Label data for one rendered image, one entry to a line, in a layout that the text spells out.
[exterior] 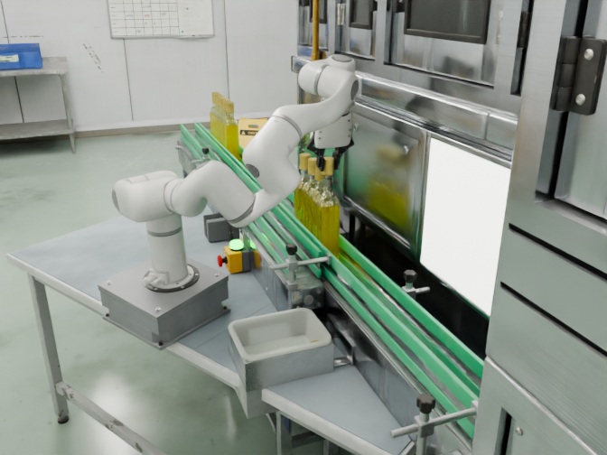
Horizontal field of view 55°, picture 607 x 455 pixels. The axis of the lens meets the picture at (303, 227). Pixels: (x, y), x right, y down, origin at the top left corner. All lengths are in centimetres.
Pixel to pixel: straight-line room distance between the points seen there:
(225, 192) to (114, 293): 53
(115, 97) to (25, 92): 95
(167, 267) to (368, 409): 65
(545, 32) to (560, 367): 30
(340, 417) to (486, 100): 73
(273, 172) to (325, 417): 54
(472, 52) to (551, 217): 78
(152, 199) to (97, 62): 595
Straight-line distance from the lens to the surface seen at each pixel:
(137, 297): 161
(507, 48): 119
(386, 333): 131
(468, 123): 124
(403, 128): 145
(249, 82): 760
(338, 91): 132
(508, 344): 64
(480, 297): 127
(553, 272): 57
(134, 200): 139
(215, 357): 152
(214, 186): 125
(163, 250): 158
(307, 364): 141
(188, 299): 157
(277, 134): 125
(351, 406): 136
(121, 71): 732
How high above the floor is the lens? 161
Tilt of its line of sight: 22 degrees down
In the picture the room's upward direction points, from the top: straight up
